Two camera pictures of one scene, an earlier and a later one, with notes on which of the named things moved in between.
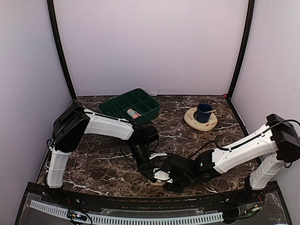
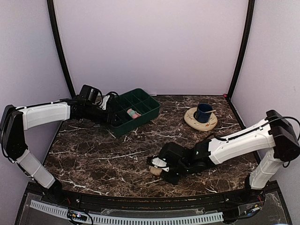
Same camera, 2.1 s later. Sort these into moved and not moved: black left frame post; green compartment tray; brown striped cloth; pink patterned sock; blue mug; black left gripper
Moved: black left gripper; brown striped cloth
Not moved: black left frame post; green compartment tray; blue mug; pink patterned sock
